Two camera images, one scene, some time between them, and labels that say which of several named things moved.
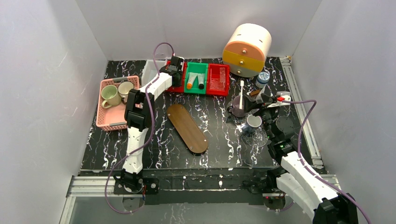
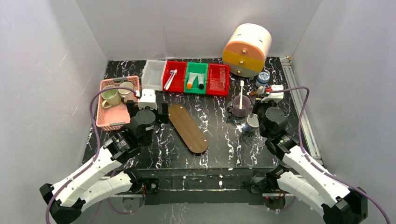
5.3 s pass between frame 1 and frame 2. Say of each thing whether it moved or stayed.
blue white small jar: stayed
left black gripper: moved
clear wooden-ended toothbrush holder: stayed
